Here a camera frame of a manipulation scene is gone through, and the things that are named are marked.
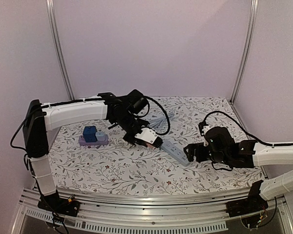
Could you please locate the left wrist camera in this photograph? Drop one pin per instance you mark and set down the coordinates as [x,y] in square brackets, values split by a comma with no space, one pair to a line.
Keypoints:
[148,135]

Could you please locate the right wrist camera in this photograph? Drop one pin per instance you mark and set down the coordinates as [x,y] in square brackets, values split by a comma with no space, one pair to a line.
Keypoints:
[203,128]

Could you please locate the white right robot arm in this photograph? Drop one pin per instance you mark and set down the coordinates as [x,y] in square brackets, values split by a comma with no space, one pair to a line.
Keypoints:
[220,147]

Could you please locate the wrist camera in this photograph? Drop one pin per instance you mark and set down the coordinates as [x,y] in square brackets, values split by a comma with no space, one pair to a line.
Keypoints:
[203,128]
[148,135]

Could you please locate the floral patterned table mat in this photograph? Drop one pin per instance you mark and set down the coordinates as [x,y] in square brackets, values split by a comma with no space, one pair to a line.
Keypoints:
[123,169]

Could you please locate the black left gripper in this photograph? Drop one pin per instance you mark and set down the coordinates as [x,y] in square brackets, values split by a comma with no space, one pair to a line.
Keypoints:
[129,140]

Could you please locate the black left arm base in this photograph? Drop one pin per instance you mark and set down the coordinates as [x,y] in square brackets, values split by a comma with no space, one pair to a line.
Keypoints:
[55,203]

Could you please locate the light blue charger plug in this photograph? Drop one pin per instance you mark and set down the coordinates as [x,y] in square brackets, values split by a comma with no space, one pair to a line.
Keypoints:
[100,136]

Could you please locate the aluminium front rail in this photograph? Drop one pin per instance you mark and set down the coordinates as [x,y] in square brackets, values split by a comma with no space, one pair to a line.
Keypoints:
[170,214]

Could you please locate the aluminium frame post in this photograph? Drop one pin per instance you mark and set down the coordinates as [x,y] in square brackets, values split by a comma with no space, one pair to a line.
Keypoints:
[58,48]
[246,50]

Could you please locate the light blue power strip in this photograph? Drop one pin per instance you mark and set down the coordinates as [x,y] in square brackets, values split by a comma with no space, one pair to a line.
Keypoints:
[175,152]

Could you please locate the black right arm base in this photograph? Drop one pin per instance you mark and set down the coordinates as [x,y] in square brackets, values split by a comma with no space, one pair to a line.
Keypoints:
[246,206]

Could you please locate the purple power strip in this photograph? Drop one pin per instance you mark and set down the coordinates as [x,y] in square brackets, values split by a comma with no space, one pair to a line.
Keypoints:
[82,142]

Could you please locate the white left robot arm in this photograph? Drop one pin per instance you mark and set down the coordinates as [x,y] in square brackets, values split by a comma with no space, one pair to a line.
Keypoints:
[40,118]

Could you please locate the right aluminium frame post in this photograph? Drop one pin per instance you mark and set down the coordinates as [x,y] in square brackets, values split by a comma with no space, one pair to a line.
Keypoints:
[246,50]

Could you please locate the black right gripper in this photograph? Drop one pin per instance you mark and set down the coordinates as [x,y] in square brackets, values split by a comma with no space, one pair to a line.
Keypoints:
[198,151]

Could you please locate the left aluminium frame post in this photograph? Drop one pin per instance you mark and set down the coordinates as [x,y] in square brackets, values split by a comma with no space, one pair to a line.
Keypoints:
[58,48]

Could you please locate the dark blue cube socket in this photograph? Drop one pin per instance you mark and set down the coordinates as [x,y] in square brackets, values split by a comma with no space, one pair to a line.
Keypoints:
[89,134]

